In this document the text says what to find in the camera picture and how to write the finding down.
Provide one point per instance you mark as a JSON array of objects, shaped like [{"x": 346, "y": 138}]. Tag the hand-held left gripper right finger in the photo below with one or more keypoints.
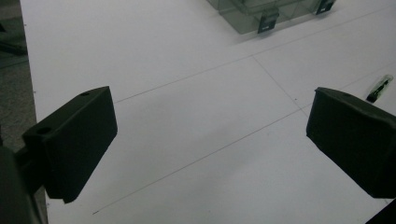
[{"x": 355, "y": 140}]

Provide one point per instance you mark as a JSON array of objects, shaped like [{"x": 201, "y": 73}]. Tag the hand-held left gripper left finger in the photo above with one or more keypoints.
[{"x": 73, "y": 141}]

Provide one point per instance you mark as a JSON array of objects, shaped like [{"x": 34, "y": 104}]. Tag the clear pen with black cap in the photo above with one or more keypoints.
[{"x": 379, "y": 89}]

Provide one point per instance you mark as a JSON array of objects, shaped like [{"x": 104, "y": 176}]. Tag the clear plastic storage box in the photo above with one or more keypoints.
[{"x": 267, "y": 14}]

